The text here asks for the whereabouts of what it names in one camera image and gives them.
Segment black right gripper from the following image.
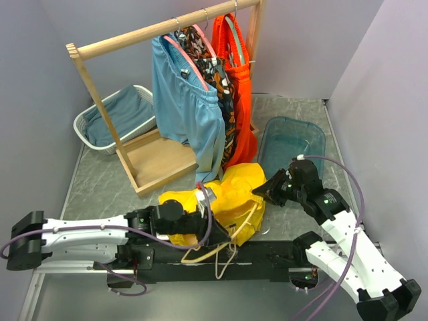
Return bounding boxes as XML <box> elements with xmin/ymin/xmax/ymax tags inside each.
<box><xmin>252</xmin><ymin>167</ymin><xmax>306</xmax><ymax>207</ymax></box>

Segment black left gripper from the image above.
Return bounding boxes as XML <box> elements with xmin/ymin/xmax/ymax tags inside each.
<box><xmin>157</xmin><ymin>202</ymin><xmax>231</xmax><ymax>246</ymax></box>

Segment yellow shorts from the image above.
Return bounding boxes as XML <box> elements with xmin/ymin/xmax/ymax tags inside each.
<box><xmin>156</xmin><ymin>163</ymin><xmax>266</xmax><ymax>246</ymax></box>

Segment yellow wooden hanger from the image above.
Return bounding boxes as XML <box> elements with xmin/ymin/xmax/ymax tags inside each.
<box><xmin>181</xmin><ymin>201</ymin><xmax>266</xmax><ymax>264</ymax></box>

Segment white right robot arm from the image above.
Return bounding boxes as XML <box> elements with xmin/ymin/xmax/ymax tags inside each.
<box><xmin>252</xmin><ymin>155</ymin><xmax>422</xmax><ymax>320</ymax></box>

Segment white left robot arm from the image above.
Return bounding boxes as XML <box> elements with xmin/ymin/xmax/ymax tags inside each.
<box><xmin>1</xmin><ymin>200</ymin><xmax>231</xmax><ymax>271</ymax></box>

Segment light blue shorts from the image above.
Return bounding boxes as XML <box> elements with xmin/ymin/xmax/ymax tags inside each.
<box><xmin>152</xmin><ymin>36</ymin><xmax>225</xmax><ymax>182</ymax></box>

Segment floral patterned shorts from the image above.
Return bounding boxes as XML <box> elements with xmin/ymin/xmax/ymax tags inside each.
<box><xmin>174</xmin><ymin>25</ymin><xmax>236</xmax><ymax>167</ymax></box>

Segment orange shorts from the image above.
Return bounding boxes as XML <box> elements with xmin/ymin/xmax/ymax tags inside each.
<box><xmin>211</xmin><ymin>13</ymin><xmax>257</xmax><ymax>168</ymax></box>

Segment grey green hanger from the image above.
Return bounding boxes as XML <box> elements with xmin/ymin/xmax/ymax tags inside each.
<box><xmin>225</xmin><ymin>0</ymin><xmax>245</xmax><ymax>67</ymax></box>

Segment pink hanger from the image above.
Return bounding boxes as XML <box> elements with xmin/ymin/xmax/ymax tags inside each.
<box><xmin>163</xmin><ymin>24</ymin><xmax>217</xmax><ymax>90</ymax></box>

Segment teal plastic tray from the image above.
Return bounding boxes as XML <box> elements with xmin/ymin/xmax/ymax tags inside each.
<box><xmin>257</xmin><ymin>116</ymin><xmax>326</xmax><ymax>179</ymax></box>

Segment wooden clothes rack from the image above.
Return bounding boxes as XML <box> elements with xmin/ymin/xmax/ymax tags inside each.
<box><xmin>66</xmin><ymin>1</ymin><xmax>265</xmax><ymax>197</ymax></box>

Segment white laundry basket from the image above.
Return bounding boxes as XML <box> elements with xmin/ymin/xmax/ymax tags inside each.
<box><xmin>73</xmin><ymin>84</ymin><xmax>157</xmax><ymax>155</ymax></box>

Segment blue cloth in basket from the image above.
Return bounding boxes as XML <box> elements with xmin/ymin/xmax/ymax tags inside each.
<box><xmin>75</xmin><ymin>85</ymin><xmax>156</xmax><ymax>154</ymax></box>

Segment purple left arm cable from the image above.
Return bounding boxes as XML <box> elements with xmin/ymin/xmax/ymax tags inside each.
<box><xmin>0</xmin><ymin>181</ymin><xmax>215</xmax><ymax>297</ymax></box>

